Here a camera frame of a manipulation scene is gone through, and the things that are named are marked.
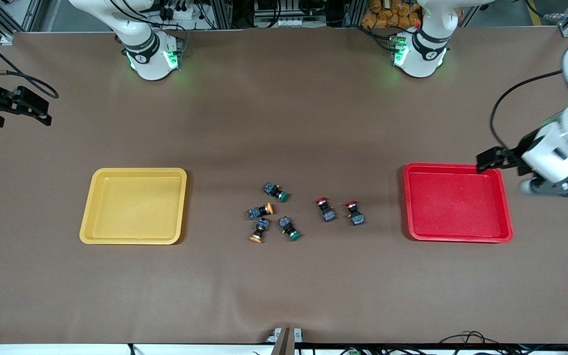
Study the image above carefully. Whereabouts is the red mushroom push button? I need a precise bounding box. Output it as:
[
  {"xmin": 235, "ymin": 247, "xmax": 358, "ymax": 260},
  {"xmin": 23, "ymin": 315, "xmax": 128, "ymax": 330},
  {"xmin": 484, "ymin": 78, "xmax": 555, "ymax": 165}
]
[
  {"xmin": 345, "ymin": 200, "xmax": 365, "ymax": 226},
  {"xmin": 315, "ymin": 197, "xmax": 337, "ymax": 222}
]

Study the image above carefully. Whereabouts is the yellow mushroom push button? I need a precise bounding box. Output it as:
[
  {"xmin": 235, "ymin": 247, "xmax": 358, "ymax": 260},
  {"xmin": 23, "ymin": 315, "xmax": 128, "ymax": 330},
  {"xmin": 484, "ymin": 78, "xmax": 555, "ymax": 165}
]
[
  {"xmin": 249, "ymin": 217, "xmax": 270, "ymax": 244},
  {"xmin": 247, "ymin": 203, "xmax": 274, "ymax": 220}
]

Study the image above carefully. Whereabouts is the red plastic tray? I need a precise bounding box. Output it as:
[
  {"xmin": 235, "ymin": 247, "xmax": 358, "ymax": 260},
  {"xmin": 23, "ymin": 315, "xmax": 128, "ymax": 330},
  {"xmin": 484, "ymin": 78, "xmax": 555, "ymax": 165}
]
[{"xmin": 403, "ymin": 163, "xmax": 514, "ymax": 243}]

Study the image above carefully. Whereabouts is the yellow plastic tray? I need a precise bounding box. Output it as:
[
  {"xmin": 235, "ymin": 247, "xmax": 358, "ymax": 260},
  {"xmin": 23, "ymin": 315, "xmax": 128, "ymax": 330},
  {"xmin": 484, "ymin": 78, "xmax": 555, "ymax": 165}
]
[{"xmin": 79, "ymin": 168, "xmax": 187, "ymax": 245}]

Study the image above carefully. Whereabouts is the white power strip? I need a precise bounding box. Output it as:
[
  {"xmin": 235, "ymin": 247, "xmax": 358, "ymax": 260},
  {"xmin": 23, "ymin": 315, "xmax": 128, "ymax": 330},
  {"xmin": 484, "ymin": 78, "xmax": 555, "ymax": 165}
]
[{"xmin": 158, "ymin": 0, "xmax": 201, "ymax": 21}]

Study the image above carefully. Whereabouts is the orange packets pile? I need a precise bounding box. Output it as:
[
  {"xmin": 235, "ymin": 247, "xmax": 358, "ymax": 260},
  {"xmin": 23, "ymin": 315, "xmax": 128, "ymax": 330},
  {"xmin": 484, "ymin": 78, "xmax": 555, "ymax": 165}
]
[{"xmin": 361, "ymin": 0, "xmax": 423, "ymax": 29}]

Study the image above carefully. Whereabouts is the brown table mat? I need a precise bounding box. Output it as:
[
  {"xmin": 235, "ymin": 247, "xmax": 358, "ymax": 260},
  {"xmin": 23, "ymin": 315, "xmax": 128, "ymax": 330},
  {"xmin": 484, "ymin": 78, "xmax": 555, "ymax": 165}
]
[{"xmin": 0, "ymin": 27, "xmax": 568, "ymax": 345}]

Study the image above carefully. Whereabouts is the green mushroom push button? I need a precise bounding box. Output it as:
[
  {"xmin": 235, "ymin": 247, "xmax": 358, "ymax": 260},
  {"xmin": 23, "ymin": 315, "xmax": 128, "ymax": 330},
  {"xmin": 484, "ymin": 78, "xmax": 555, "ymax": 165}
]
[
  {"xmin": 278, "ymin": 216, "xmax": 301, "ymax": 242},
  {"xmin": 263, "ymin": 182, "xmax": 289, "ymax": 203}
]

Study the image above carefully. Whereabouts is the black cable bundle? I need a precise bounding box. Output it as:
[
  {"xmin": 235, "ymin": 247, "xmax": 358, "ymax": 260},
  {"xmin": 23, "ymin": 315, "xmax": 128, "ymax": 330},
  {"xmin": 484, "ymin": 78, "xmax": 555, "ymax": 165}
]
[{"xmin": 437, "ymin": 330, "xmax": 568, "ymax": 355}]

